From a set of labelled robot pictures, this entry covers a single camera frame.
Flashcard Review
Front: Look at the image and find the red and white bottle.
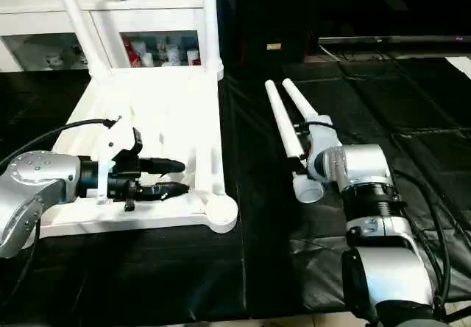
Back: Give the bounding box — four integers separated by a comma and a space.
125, 41, 141, 68

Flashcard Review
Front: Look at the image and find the black tripod stand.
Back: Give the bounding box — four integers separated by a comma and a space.
447, 303, 471, 324

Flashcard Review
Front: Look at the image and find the black mat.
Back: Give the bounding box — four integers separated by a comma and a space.
0, 57, 471, 323

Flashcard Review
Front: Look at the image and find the black left wrist camera cable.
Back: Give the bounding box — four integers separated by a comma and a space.
0, 115, 123, 173

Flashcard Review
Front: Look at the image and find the white plastic table top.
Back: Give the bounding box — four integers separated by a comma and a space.
38, 67, 240, 238

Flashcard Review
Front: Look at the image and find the white cabinet with glass doors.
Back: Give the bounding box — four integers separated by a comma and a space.
0, 0, 207, 72

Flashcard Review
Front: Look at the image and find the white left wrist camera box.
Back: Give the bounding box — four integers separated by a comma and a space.
96, 119, 139, 205

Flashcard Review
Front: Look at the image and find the long black bar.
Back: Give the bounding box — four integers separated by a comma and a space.
318, 35, 471, 45

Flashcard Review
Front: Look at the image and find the white flat board strip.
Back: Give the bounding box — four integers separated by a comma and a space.
445, 56, 471, 77

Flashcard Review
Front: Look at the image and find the white plastic table leg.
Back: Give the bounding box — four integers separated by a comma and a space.
281, 78, 334, 129
264, 79, 325, 203
51, 0, 111, 81
200, 0, 224, 76

